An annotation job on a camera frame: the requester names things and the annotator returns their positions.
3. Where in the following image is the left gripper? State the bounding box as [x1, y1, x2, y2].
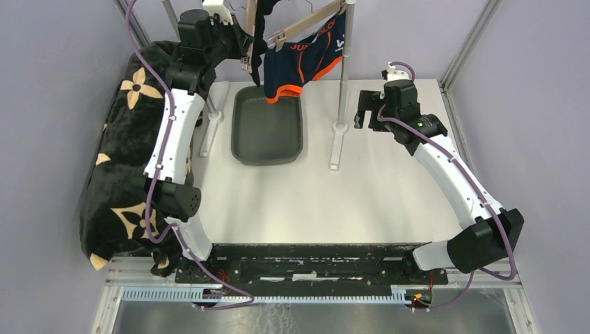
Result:
[205, 13, 254, 67]

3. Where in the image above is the wooden clip hanger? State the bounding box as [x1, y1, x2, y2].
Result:
[266, 0, 348, 51]
[241, 0, 257, 74]

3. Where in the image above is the black underwear white waistband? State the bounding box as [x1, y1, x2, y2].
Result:
[250, 0, 279, 87]

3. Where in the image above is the navy orange underwear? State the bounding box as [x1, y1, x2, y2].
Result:
[263, 13, 346, 104]

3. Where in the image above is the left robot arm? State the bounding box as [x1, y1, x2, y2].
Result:
[134, 4, 251, 283]

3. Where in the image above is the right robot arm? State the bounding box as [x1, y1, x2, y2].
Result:
[355, 79, 524, 284]

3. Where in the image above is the right metal rack pole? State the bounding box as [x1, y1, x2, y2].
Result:
[334, 0, 356, 132]

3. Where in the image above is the metal rack pole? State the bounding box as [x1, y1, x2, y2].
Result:
[161, 0, 219, 119]
[334, 0, 356, 132]

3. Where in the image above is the white right pole base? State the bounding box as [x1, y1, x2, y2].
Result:
[329, 122, 349, 170]

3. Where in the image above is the left metal rack pole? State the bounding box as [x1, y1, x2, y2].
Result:
[161, 0, 219, 119]

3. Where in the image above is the grey plastic basin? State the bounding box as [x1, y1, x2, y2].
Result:
[231, 86, 303, 166]

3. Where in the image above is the black floral plush blanket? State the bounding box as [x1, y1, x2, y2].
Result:
[79, 55, 182, 277]

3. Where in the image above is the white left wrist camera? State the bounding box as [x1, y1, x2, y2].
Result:
[202, 0, 234, 25]

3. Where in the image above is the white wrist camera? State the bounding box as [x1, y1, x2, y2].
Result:
[202, 0, 234, 25]
[381, 65, 410, 82]

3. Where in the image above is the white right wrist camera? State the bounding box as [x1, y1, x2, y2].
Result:
[381, 65, 410, 82]

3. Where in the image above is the aluminium frame rail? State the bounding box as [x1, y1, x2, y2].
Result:
[440, 0, 502, 92]

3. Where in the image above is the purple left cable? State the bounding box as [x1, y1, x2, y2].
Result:
[125, 0, 255, 310]

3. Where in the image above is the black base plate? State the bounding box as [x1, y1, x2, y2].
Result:
[204, 244, 449, 297]

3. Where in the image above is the grey cable duct strip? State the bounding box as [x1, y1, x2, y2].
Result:
[120, 287, 410, 305]

